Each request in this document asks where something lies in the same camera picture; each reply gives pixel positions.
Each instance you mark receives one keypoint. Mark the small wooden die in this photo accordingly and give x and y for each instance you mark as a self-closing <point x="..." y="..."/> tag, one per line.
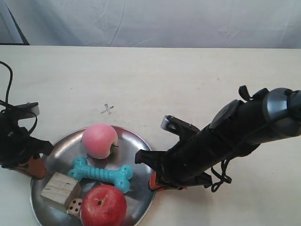
<point x="74" y="207"/>

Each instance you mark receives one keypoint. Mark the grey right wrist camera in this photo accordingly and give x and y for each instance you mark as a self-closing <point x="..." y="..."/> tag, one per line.
<point x="178" y="127"/>

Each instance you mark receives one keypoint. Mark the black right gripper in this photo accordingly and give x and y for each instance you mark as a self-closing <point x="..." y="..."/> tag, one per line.
<point x="185" y="163"/>

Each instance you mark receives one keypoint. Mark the red toy apple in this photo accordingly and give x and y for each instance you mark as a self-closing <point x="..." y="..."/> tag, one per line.
<point x="104" y="205"/>

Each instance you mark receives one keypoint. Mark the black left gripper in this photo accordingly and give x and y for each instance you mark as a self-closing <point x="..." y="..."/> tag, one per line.
<point x="13" y="143"/>

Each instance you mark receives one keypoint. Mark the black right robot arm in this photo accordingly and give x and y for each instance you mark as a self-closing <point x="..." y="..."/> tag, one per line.
<point x="266" y="116"/>

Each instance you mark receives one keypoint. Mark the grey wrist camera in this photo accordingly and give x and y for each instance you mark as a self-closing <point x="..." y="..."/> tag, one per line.
<point x="178" y="127"/>
<point x="26" y="111"/>

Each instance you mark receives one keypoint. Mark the pink toy peach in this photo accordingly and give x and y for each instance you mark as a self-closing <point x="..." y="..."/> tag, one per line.
<point x="99" y="139"/>

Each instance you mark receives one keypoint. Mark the light wooden block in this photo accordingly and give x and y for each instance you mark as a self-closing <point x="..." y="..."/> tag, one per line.
<point x="60" y="191"/>

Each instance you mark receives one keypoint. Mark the teal rubber bone toy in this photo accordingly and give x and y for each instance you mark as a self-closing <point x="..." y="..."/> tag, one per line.
<point x="119" y="178"/>

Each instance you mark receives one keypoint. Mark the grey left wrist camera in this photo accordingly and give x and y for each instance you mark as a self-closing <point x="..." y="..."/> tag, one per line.
<point x="26" y="111"/>

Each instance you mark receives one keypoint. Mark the white backdrop cloth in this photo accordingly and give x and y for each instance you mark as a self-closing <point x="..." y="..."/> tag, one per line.
<point x="152" y="23"/>

